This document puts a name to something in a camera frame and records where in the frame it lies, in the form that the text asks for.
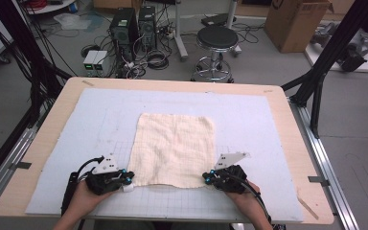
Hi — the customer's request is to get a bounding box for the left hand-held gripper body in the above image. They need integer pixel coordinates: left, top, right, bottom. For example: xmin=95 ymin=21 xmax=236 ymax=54
xmin=84 ymin=153 xmax=132 ymax=196

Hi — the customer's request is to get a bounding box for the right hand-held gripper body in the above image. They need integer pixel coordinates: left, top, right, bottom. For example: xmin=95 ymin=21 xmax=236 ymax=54
xmin=210 ymin=151 xmax=249 ymax=195

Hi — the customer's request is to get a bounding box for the cream towel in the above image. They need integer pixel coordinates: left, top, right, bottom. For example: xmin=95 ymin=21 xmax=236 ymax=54
xmin=122 ymin=112 xmax=218 ymax=193

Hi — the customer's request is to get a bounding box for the person's right hand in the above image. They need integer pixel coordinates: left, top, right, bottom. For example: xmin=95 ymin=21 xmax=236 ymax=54
xmin=224 ymin=180 xmax=264 ymax=219

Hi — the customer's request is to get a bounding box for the person's left hand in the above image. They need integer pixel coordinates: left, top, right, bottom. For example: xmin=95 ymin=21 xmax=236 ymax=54
xmin=66 ymin=180 xmax=117 ymax=221

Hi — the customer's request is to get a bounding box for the white gridded foam mat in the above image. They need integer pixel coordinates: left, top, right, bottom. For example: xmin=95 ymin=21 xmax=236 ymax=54
xmin=25 ymin=87 xmax=305 ymax=223

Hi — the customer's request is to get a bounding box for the thin wooden strip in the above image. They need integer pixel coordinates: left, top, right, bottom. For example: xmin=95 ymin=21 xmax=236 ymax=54
xmin=296 ymin=191 xmax=320 ymax=221

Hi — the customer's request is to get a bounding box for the white power supply unit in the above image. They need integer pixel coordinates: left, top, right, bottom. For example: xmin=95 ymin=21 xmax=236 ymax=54
xmin=82 ymin=50 xmax=100 ymax=77
xmin=93 ymin=51 xmax=110 ymax=77

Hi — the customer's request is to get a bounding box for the black round stool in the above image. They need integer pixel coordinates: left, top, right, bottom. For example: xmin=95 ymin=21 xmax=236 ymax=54
xmin=190 ymin=25 xmax=240 ymax=84

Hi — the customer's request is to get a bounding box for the wide black computer tower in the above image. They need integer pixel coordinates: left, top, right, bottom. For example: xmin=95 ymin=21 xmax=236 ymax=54
xmin=109 ymin=7 xmax=139 ymax=62

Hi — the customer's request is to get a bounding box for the white desk leg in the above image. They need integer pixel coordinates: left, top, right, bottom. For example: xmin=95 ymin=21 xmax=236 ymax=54
xmin=173 ymin=0 xmax=190 ymax=62
xmin=225 ymin=0 xmax=242 ymax=58

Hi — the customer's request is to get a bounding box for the narrow black computer tower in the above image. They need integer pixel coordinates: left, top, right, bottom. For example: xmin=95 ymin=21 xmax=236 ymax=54
xmin=137 ymin=5 xmax=158 ymax=53

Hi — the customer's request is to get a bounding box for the black flat device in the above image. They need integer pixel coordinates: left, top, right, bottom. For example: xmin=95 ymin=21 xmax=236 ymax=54
xmin=200 ymin=12 xmax=238 ymax=28

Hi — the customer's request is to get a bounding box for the clear plastic bag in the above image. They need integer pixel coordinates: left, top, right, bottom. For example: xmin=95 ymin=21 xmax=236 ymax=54
xmin=53 ymin=12 xmax=92 ymax=32

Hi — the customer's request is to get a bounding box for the brown cardboard box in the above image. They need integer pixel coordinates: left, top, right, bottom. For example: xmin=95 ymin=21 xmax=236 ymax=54
xmin=264 ymin=0 xmax=334 ymax=54

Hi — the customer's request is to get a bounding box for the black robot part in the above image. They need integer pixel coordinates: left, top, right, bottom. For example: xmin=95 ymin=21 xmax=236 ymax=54
xmin=335 ymin=42 xmax=368 ymax=73

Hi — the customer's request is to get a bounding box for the round white table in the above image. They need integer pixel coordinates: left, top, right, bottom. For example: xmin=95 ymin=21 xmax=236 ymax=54
xmin=24 ymin=0 xmax=78 ymax=15

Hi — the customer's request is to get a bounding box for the aluminium rail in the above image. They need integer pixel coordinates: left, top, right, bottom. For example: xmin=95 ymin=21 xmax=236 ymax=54
xmin=0 ymin=126 xmax=40 ymax=219
xmin=288 ymin=97 xmax=360 ymax=230

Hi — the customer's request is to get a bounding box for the coiled black cable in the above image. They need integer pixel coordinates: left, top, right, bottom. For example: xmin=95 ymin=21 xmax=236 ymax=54
xmin=146 ymin=51 xmax=171 ymax=71

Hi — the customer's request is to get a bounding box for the black frame strut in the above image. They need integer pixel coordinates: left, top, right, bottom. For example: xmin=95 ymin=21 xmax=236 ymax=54
xmin=0 ymin=0 xmax=74 ymax=128
xmin=281 ymin=0 xmax=368 ymax=139

